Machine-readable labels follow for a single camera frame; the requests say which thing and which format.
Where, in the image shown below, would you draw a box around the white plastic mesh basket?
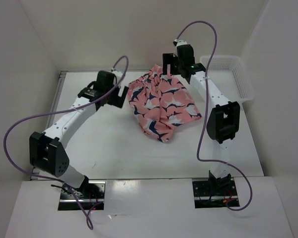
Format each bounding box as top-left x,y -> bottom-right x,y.
200,55 -> 255,104

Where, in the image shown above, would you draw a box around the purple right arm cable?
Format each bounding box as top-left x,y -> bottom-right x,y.
175,20 -> 253,211

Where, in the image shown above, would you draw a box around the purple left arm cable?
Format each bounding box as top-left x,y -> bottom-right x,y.
3,55 -> 129,230

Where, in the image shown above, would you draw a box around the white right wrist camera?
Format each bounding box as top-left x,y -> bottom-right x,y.
173,39 -> 188,47

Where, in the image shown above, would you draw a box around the pink shark print shorts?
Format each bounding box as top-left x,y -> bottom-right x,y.
127,65 -> 202,143

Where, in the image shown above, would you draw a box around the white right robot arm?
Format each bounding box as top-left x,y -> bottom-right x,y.
173,40 -> 240,195

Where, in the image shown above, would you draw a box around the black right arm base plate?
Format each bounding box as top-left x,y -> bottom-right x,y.
192,178 -> 240,209

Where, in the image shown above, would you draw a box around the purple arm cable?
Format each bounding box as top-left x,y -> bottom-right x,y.
3,55 -> 129,230
175,20 -> 253,211

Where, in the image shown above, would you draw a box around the aluminium table edge rail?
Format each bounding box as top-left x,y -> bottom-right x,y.
29,70 -> 68,181

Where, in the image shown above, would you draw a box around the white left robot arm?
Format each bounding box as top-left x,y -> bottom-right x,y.
29,69 -> 128,198

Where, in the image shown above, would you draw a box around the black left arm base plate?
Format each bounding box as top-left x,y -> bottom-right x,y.
58,181 -> 106,211

